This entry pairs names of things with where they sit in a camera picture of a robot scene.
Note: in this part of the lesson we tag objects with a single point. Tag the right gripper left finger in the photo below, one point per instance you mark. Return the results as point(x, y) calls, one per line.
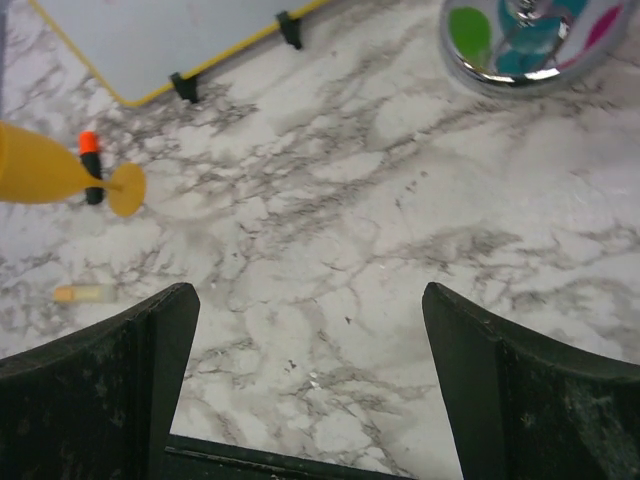
point(99, 403)

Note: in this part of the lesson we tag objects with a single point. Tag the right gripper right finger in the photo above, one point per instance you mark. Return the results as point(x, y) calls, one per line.
point(522, 405)

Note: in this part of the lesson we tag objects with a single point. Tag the yellow wine glass front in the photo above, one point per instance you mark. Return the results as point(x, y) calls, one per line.
point(38, 170)

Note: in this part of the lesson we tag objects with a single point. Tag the chrome wine glass rack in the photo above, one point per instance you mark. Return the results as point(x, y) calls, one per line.
point(528, 48)

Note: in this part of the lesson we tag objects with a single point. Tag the orange black marker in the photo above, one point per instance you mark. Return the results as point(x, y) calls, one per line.
point(89, 153)

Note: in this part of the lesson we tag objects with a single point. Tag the yellow framed whiteboard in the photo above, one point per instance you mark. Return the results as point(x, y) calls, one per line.
point(139, 50)

